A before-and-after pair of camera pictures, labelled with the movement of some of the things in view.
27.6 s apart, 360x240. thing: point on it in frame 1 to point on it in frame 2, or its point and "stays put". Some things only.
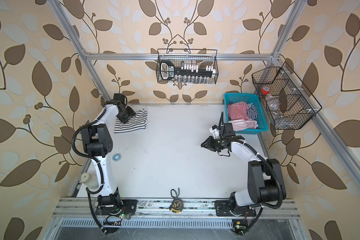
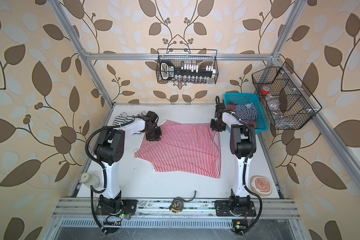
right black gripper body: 222,139 to 217,125
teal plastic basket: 262,120 stays put
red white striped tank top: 237,111 to 185,147
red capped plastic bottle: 273,103 stays put
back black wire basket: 198,66 stays put
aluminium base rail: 80,208 stays put
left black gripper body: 126,113 to 153,134
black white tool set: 187,73 stays put
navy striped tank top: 252,113 stays put
